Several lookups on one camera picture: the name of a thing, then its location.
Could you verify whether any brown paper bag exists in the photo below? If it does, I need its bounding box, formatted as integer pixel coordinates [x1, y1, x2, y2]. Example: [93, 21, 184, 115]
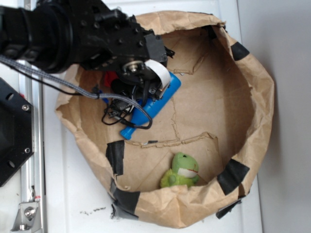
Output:
[56, 11, 274, 228]

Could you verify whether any metal corner bracket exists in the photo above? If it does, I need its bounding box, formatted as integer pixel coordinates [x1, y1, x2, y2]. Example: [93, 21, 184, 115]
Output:
[10, 202, 42, 233]

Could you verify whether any grey braided cable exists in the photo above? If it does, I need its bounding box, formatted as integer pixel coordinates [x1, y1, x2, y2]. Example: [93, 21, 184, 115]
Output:
[0, 54, 153, 129]

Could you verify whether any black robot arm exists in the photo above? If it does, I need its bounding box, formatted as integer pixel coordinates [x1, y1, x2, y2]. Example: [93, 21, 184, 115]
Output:
[0, 0, 170, 97]

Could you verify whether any white ribbon cable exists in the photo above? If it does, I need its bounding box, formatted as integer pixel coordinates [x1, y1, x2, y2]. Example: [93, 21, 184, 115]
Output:
[144, 59, 172, 92]

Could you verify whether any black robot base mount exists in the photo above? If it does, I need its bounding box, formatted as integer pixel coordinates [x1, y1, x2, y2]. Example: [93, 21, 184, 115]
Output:
[0, 79, 34, 187]

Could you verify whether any aluminium rail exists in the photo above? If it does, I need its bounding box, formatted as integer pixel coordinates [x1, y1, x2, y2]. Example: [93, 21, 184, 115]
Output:
[18, 0, 47, 233]

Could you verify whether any green plush toy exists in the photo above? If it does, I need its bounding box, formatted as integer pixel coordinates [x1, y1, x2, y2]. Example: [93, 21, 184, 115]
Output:
[160, 152, 199, 188]

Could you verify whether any blue plastic bottle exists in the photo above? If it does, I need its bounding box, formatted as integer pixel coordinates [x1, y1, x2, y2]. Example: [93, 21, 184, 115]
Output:
[130, 72, 181, 126]

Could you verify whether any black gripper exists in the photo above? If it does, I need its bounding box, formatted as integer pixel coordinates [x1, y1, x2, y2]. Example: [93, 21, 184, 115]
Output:
[80, 0, 168, 97]

